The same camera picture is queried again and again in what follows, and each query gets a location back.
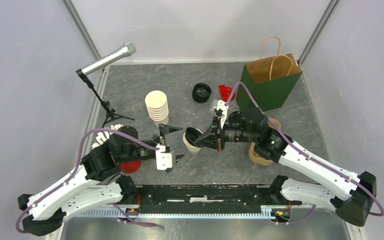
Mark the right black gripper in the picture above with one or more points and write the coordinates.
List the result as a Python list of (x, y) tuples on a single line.
[(214, 138)]

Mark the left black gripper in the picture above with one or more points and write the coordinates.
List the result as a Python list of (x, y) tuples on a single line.
[(166, 129)]

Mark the white paper cup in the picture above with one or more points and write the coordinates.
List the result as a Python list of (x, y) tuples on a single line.
[(192, 149)]

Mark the green paper bag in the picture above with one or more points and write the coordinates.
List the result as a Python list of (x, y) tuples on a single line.
[(270, 80)]

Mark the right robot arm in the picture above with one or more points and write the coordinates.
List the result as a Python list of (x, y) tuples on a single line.
[(349, 194)]

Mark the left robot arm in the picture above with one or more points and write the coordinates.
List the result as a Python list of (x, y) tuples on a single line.
[(96, 179)]

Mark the stack of white paper cups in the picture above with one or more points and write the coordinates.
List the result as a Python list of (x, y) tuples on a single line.
[(157, 106)]

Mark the stack of black lids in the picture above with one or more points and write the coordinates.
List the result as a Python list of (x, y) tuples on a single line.
[(201, 92)]

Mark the red plastic holder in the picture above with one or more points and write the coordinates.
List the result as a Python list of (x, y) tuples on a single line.
[(225, 92)]

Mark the red cup with straws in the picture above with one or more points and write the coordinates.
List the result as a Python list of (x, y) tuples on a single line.
[(126, 167)]

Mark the brown cardboard cup carriers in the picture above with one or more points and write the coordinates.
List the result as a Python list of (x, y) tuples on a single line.
[(253, 155)]

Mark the silver microphone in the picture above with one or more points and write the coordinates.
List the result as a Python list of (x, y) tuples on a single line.
[(126, 50)]

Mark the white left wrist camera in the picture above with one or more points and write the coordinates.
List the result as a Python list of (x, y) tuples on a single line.
[(165, 158)]

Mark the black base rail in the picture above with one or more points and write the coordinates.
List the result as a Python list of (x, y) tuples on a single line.
[(205, 201)]

